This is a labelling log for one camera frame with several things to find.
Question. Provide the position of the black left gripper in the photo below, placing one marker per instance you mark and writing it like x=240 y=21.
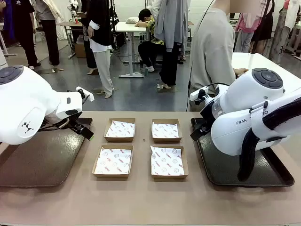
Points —
x=76 y=124

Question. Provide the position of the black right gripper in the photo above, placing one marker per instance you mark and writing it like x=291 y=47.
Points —
x=207 y=117

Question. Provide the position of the kraft paper food box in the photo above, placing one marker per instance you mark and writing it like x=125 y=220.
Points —
x=120 y=139
x=167 y=140
x=110 y=175
x=169 y=177

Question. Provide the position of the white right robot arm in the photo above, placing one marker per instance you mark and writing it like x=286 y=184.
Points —
x=247 y=94

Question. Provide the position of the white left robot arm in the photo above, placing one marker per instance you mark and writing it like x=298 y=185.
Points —
x=23 y=106

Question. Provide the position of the dark grey plastic tray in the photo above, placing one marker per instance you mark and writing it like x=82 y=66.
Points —
x=223 y=169

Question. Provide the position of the dark brown plastic tray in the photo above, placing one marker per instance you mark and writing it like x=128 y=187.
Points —
x=47 y=160

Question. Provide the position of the person's right hand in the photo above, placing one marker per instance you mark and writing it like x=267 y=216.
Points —
x=241 y=71

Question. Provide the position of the white red-printed liner paper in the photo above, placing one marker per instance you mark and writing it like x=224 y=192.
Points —
x=120 y=129
x=167 y=162
x=113 y=160
x=164 y=130

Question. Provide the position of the person in beige wide trousers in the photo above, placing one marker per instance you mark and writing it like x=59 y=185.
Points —
x=103 y=66

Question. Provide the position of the person in beige sweater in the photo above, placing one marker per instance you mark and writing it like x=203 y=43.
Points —
x=211 y=58

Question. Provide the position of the cardboard box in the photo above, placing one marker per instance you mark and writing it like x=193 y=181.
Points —
x=80 y=50

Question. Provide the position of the seated person in yellow shirt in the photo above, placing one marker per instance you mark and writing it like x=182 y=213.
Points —
x=147 y=54

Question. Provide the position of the person in black trousers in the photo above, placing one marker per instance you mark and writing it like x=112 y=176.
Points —
x=50 y=42

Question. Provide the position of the person in grey cardigan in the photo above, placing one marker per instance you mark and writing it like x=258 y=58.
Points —
x=169 y=28

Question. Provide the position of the wooden desk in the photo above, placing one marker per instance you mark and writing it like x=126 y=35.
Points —
x=68 y=23

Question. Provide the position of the white height-adjustable desk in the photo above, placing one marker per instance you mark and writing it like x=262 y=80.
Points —
x=127 y=27

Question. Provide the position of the white floor appliance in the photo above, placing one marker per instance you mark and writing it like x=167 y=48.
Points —
x=2 y=57

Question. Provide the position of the person in pink shirt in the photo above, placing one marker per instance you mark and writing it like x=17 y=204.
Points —
x=245 y=26

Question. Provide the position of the grey pillow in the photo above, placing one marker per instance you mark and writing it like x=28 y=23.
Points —
x=131 y=21

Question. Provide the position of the person in black dress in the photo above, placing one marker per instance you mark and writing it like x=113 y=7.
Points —
x=263 y=28

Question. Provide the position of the person in patterned trousers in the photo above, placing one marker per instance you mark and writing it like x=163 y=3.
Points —
x=278 y=35

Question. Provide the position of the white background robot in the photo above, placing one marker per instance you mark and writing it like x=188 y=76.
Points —
x=73 y=7

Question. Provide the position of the person in black clothes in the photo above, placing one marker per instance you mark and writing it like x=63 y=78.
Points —
x=23 y=23

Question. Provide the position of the small white side table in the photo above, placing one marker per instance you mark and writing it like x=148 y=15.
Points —
x=2 y=24

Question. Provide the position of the blue hanging garment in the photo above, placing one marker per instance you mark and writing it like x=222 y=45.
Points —
x=8 y=18

